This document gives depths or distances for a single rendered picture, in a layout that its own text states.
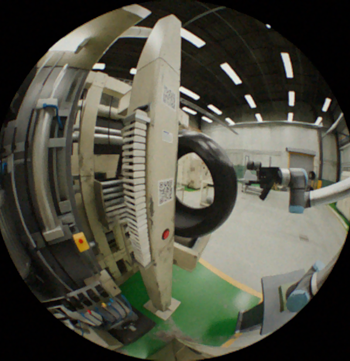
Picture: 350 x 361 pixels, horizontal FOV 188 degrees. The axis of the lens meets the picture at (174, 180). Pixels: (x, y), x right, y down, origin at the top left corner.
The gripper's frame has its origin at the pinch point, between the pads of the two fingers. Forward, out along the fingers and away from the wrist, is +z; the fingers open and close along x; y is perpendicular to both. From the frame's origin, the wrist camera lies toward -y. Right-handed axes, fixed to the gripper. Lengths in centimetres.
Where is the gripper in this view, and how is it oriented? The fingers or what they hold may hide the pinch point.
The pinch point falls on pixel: (241, 181)
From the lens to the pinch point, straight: 57.1
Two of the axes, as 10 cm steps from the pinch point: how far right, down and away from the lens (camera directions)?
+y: -0.7, -9.9, -1.1
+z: -8.4, 0.0, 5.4
